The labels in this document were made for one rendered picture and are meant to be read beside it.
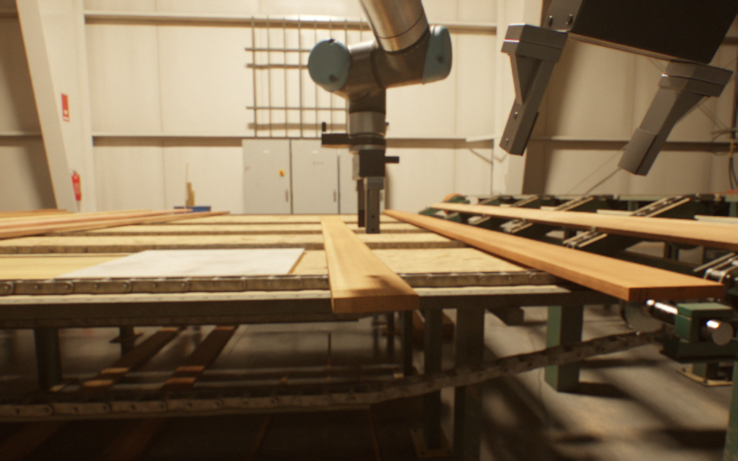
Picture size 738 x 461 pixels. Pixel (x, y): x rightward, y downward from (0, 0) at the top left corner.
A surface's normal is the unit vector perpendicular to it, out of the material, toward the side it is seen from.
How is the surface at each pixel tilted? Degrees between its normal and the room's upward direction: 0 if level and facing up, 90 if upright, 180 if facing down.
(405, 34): 144
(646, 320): 90
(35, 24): 99
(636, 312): 90
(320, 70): 90
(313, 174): 90
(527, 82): 113
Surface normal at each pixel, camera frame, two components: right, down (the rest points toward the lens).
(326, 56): -0.44, 0.08
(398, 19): 0.21, 0.86
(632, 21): 0.07, 0.48
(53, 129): 0.07, 0.25
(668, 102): -0.98, -0.11
